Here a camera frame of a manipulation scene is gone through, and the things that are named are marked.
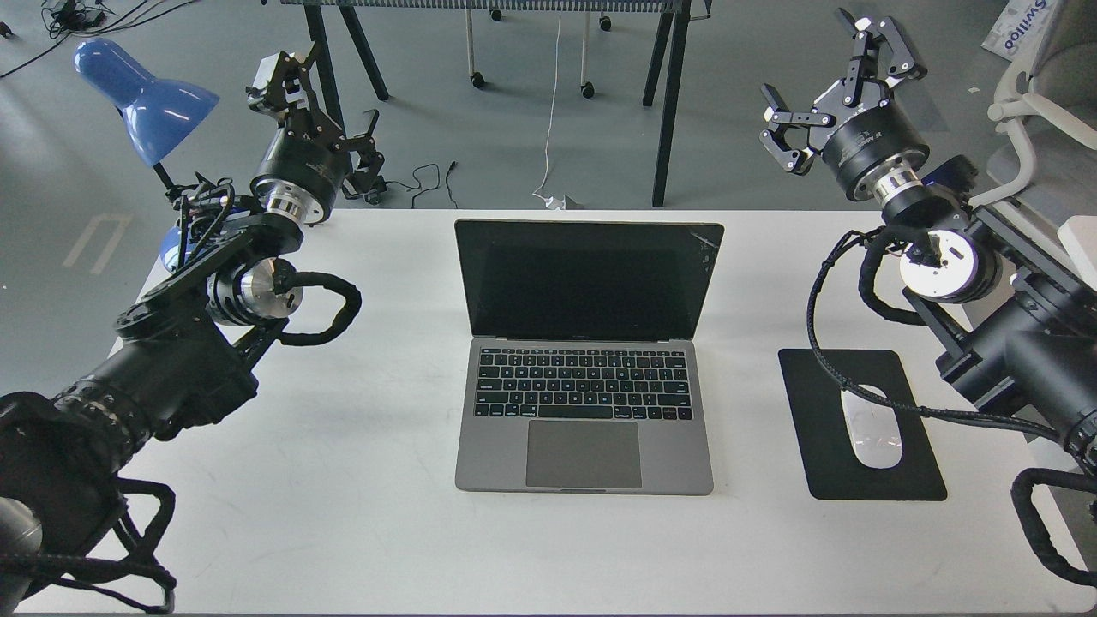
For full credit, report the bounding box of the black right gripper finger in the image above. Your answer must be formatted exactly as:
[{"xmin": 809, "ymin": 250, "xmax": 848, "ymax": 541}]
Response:
[
  {"xmin": 759, "ymin": 83, "xmax": 836, "ymax": 177},
  {"xmin": 836, "ymin": 8, "xmax": 928, "ymax": 108}
]

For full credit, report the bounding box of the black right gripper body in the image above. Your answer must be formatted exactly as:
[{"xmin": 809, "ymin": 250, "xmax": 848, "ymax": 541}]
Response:
[{"xmin": 810, "ymin": 81, "xmax": 929, "ymax": 201}]

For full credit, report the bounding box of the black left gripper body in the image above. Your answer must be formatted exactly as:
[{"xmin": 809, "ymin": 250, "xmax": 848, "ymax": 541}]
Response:
[{"xmin": 250, "ymin": 117, "xmax": 351, "ymax": 225}]

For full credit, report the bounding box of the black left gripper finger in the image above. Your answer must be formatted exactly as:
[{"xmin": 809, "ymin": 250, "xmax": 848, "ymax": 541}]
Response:
[
  {"xmin": 246, "ymin": 43, "xmax": 332, "ymax": 138},
  {"xmin": 341, "ymin": 109, "xmax": 387, "ymax": 197}
]

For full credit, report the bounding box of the grey laptop computer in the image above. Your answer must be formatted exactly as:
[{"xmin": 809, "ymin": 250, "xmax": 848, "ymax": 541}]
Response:
[{"xmin": 454, "ymin": 218, "xmax": 724, "ymax": 495}]

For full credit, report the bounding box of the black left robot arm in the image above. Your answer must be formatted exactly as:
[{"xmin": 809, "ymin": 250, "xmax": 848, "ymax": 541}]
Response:
[{"xmin": 1, "ymin": 42, "xmax": 383, "ymax": 616}]

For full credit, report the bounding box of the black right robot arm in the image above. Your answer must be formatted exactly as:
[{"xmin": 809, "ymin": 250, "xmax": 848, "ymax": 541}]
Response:
[{"xmin": 760, "ymin": 1, "xmax": 1094, "ymax": 587}]

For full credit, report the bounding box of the blue desk lamp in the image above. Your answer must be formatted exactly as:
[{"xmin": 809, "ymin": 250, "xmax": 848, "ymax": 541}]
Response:
[{"xmin": 72, "ymin": 37, "xmax": 220, "ymax": 272}]

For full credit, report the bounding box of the white printed box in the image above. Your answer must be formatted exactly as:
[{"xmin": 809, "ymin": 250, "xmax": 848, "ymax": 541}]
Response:
[{"xmin": 980, "ymin": 0, "xmax": 1062, "ymax": 60}]

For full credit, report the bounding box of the white office chair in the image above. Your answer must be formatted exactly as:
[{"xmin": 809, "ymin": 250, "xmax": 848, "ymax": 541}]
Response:
[{"xmin": 973, "ymin": 1, "xmax": 1096, "ymax": 228}]

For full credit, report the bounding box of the black trestle table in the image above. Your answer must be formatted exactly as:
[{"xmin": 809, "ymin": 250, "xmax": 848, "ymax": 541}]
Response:
[{"xmin": 279, "ymin": 0, "xmax": 714, "ymax": 209}]

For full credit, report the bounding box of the white rolling stand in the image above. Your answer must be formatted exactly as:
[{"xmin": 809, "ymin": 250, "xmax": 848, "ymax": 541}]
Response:
[{"xmin": 464, "ymin": 9, "xmax": 614, "ymax": 99}]

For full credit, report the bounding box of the white computer mouse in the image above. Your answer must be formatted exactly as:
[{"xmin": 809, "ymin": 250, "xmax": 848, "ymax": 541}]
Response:
[{"xmin": 840, "ymin": 390, "xmax": 902, "ymax": 470}]

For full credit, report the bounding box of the black mouse pad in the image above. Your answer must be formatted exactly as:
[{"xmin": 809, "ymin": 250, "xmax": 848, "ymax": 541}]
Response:
[{"xmin": 778, "ymin": 348, "xmax": 948, "ymax": 501}]

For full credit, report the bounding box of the black floor cable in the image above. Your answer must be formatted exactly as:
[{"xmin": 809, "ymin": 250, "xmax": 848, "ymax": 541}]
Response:
[{"xmin": 377, "ymin": 161, "xmax": 460, "ymax": 209}]

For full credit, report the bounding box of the white hanging cable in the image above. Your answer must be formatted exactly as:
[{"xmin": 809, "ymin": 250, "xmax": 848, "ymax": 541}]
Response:
[{"xmin": 531, "ymin": 10, "xmax": 568, "ymax": 211}]

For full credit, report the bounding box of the black cables and charger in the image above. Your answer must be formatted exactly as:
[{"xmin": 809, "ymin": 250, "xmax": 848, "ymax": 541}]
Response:
[{"xmin": 0, "ymin": 0, "xmax": 202, "ymax": 80}]

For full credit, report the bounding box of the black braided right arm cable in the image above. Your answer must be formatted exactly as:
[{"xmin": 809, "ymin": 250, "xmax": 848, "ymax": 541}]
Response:
[{"xmin": 805, "ymin": 225, "xmax": 1064, "ymax": 444}]

